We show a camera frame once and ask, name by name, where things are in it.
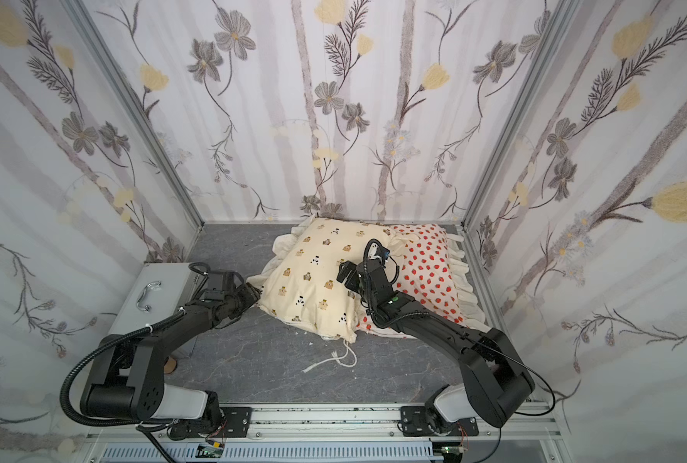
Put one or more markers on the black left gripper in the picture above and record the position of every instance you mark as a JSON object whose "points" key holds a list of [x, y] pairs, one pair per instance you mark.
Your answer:
{"points": [[248, 292]]}

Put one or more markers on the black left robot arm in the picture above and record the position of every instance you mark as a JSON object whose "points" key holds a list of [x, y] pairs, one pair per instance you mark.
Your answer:
{"points": [[122, 382]]}

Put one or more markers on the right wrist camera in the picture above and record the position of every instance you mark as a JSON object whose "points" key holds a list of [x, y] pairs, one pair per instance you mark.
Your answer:
{"points": [[378, 252]]}

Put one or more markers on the silver aluminium case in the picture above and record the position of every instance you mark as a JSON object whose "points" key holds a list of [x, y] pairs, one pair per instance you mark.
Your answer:
{"points": [[157, 294]]}

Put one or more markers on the cream animal print pillow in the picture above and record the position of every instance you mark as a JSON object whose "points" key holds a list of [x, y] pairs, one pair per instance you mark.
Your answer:
{"points": [[299, 285]]}

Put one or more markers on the orange round object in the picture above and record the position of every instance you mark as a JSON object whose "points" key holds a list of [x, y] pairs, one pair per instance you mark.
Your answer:
{"points": [[170, 365]]}

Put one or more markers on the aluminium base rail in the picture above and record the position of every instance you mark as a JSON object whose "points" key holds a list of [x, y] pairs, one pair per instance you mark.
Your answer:
{"points": [[369, 432]]}

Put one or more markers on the strawberry print ruffled pillow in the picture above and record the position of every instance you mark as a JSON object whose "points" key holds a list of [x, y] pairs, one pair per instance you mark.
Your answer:
{"points": [[433, 271]]}

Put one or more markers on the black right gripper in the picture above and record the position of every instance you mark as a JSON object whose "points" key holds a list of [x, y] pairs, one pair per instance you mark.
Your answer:
{"points": [[348, 274]]}

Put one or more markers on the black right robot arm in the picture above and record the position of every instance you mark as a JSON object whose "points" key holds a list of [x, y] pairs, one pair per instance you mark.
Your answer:
{"points": [[495, 381]]}

